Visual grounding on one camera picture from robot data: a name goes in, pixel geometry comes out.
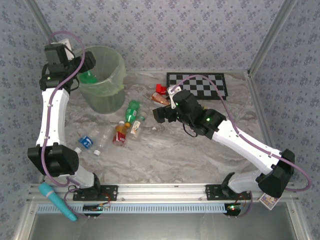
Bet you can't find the clear bottle blue label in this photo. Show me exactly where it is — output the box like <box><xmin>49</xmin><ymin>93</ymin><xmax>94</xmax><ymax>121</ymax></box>
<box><xmin>74</xmin><ymin>128</ymin><xmax>100</xmax><ymax>154</ymax></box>

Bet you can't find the black white checkerboard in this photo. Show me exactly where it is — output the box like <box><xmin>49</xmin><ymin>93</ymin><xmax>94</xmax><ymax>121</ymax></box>
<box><xmin>166</xmin><ymin>72</ymin><xmax>229</xmax><ymax>101</ymax></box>

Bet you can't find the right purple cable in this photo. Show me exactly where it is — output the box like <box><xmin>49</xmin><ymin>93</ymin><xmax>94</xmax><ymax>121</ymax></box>
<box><xmin>172</xmin><ymin>74</ymin><xmax>313</xmax><ymax>220</ymax></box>

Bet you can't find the circuit board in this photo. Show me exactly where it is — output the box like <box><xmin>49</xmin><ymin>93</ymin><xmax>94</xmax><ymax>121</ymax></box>
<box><xmin>82</xmin><ymin>203</ymin><xmax>111</xmax><ymax>213</ymax></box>
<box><xmin>224</xmin><ymin>202</ymin><xmax>245</xmax><ymax>212</ymax></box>

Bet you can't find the orange juice bottle red label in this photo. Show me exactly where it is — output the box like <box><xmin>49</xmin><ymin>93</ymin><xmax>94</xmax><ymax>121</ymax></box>
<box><xmin>112</xmin><ymin>120</ymin><xmax>128</xmax><ymax>147</ymax></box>

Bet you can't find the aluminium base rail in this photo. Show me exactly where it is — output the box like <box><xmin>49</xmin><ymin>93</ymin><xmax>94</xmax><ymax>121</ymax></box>
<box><xmin>28</xmin><ymin>183</ymin><xmax>300</xmax><ymax>202</ymax></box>

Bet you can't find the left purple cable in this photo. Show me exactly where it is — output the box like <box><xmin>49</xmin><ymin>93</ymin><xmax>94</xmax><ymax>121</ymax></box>
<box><xmin>40</xmin><ymin>31</ymin><xmax>103</xmax><ymax>220</ymax></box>

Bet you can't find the light blue slotted cable duct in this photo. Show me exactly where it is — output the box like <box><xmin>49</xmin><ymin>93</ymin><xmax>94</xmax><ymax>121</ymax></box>
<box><xmin>36</xmin><ymin>202</ymin><xmax>230</xmax><ymax>215</ymax></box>

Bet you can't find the colourful printed card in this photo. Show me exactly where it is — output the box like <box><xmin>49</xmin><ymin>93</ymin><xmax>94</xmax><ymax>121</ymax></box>
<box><xmin>258</xmin><ymin>192</ymin><xmax>280</xmax><ymax>211</ymax></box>

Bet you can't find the wire mesh bin green liner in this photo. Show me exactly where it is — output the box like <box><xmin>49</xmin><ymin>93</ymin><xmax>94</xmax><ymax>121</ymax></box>
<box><xmin>63</xmin><ymin>44</ymin><xmax>127</xmax><ymax>115</ymax></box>

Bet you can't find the black mounting plate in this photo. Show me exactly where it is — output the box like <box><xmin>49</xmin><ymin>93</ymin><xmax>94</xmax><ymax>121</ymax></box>
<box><xmin>205</xmin><ymin>184</ymin><xmax>252</xmax><ymax>201</ymax></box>
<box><xmin>72</xmin><ymin>184</ymin><xmax>119</xmax><ymax>202</ymax></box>

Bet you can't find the white bottle orange print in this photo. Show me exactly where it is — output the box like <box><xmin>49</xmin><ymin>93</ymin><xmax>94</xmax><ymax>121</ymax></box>
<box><xmin>129</xmin><ymin>114</ymin><xmax>146</xmax><ymax>138</ymax></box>

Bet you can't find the metal lower tray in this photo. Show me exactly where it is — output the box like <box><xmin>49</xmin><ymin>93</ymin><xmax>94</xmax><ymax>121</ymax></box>
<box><xmin>13</xmin><ymin>201</ymin><xmax>311</xmax><ymax>240</ymax></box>

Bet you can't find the green labelled bottle yellow cap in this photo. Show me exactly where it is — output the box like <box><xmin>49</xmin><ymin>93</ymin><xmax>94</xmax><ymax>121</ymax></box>
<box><xmin>124</xmin><ymin>99</ymin><xmax>141</xmax><ymax>128</ymax></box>

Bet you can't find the right thin black cable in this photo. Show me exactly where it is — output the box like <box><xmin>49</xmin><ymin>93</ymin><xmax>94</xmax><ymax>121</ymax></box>
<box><xmin>182</xmin><ymin>123</ymin><xmax>201</xmax><ymax>138</ymax></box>

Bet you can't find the left aluminium frame post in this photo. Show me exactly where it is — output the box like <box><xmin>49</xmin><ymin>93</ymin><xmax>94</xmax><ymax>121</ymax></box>
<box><xmin>24</xmin><ymin>0</ymin><xmax>72</xmax><ymax>66</ymax></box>

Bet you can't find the copper brown tea bottle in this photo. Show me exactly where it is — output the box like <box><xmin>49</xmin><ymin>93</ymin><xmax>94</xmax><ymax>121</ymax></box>
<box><xmin>150</xmin><ymin>91</ymin><xmax>171</xmax><ymax>107</ymax></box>

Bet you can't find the crushed green plastic bottle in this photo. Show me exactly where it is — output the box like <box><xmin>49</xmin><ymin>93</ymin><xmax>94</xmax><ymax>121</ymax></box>
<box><xmin>79</xmin><ymin>70</ymin><xmax>100</xmax><ymax>85</ymax></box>

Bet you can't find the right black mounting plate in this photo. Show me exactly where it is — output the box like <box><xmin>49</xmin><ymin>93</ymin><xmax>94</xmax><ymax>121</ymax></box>
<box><xmin>205</xmin><ymin>184</ymin><xmax>252</xmax><ymax>201</ymax></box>

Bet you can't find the purple cable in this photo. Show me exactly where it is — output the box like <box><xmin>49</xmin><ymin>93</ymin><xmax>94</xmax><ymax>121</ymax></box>
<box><xmin>172</xmin><ymin>74</ymin><xmax>313</xmax><ymax>220</ymax></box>
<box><xmin>40</xmin><ymin>31</ymin><xmax>103</xmax><ymax>220</ymax></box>

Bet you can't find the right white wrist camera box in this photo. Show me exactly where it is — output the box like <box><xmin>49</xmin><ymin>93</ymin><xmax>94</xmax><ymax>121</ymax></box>
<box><xmin>166</xmin><ymin>86</ymin><xmax>178</xmax><ymax>110</ymax></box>

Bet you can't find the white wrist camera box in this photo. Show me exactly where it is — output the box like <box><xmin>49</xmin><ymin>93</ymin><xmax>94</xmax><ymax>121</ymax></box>
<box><xmin>59</xmin><ymin>37</ymin><xmax>76</xmax><ymax>61</ymax></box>
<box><xmin>166</xmin><ymin>86</ymin><xmax>178</xmax><ymax>110</ymax></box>

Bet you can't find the thin black cable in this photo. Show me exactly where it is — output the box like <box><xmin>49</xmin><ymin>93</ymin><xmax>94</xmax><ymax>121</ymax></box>
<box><xmin>182</xmin><ymin>123</ymin><xmax>201</xmax><ymax>138</ymax></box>
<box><xmin>69</xmin><ymin>77</ymin><xmax>80</xmax><ymax>93</ymax></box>

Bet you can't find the right aluminium frame post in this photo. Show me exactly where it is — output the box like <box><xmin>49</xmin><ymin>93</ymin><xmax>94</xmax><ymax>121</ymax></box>
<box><xmin>246</xmin><ymin>0</ymin><xmax>300</xmax><ymax>77</ymax></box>

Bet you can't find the left circuit board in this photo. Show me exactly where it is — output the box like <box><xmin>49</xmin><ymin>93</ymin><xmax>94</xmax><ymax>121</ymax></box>
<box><xmin>82</xmin><ymin>203</ymin><xmax>111</xmax><ymax>213</ymax></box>

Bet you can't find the right circuit board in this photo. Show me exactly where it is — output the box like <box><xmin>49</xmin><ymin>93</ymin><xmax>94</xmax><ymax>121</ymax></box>
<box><xmin>224</xmin><ymin>202</ymin><xmax>245</xmax><ymax>212</ymax></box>

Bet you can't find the right aluminium table side rail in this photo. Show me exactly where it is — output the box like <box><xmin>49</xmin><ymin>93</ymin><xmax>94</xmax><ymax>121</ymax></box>
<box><xmin>246</xmin><ymin>72</ymin><xmax>285</xmax><ymax>181</ymax></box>

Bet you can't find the teal cylinder tool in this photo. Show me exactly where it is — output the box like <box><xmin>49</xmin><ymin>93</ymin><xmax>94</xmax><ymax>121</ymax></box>
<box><xmin>38</xmin><ymin>182</ymin><xmax>79</xmax><ymax>223</ymax></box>

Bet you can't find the left thin black cable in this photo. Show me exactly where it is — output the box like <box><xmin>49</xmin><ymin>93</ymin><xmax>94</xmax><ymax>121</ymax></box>
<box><xmin>69</xmin><ymin>77</ymin><xmax>80</xmax><ymax>93</ymax></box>

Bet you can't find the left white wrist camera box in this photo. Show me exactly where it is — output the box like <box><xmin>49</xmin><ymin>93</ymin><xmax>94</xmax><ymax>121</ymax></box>
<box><xmin>59</xmin><ymin>37</ymin><xmax>76</xmax><ymax>61</ymax></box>

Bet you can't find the aluminium frame post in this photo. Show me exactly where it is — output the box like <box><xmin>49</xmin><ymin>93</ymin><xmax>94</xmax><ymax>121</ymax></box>
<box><xmin>24</xmin><ymin>0</ymin><xmax>72</xmax><ymax>66</ymax></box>
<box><xmin>246</xmin><ymin>0</ymin><xmax>300</xmax><ymax>77</ymax></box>

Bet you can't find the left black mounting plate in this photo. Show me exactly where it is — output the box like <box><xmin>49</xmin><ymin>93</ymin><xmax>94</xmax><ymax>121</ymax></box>
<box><xmin>72</xmin><ymin>184</ymin><xmax>119</xmax><ymax>202</ymax></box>

